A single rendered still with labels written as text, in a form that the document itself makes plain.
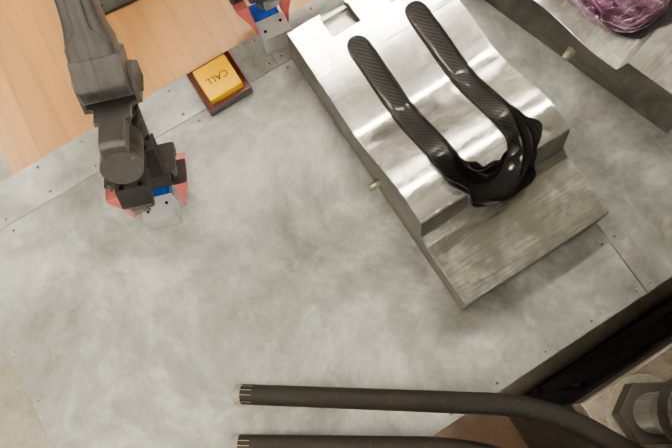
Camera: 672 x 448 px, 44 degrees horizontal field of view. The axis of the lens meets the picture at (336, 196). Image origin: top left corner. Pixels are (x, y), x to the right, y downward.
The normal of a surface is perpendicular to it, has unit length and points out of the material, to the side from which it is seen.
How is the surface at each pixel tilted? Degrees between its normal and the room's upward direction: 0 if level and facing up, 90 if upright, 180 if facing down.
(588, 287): 0
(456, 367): 0
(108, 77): 40
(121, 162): 61
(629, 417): 0
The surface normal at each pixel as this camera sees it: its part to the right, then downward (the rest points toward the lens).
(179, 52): -0.03, -0.25
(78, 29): 0.12, 0.41
